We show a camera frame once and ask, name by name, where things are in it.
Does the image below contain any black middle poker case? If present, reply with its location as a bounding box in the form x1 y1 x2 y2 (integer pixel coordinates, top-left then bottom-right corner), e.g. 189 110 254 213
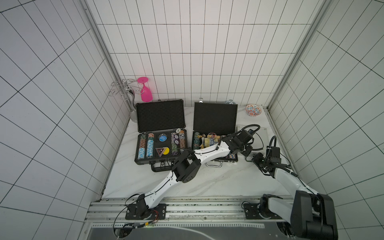
191 102 238 151

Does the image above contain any pink plastic goblet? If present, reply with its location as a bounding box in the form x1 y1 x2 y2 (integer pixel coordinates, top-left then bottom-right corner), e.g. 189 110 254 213
137 77 153 103

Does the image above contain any triangle dealer plaque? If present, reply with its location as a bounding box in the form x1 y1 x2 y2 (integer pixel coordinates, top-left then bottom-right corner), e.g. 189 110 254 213
156 147 166 157

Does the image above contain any yellow round disc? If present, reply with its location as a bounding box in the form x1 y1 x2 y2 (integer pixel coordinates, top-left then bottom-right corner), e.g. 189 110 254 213
163 147 170 155

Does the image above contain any blue round chip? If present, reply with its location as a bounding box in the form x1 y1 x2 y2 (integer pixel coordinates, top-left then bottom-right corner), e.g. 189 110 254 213
158 134 168 142

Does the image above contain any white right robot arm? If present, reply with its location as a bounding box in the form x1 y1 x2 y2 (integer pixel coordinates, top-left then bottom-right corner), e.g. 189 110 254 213
252 147 339 240

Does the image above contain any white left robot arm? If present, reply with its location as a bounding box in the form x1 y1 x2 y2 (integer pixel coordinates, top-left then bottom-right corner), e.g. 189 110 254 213
126 126 260 220

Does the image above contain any black left poker case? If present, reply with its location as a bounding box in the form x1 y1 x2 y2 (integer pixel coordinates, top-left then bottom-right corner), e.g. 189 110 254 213
135 99 187 173

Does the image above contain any silver aluminium poker case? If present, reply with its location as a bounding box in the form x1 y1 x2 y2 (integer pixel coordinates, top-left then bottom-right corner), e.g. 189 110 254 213
238 127 270 163

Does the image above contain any black poker case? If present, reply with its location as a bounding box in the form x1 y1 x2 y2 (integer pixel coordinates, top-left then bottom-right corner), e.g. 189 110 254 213
135 99 187 173
191 102 238 151

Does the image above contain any patterned small bowl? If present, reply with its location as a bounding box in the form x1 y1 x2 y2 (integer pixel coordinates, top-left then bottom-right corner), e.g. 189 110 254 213
245 104 262 117

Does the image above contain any aluminium mounting rail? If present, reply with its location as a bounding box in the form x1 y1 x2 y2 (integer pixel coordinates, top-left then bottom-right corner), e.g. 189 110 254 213
85 196 283 230

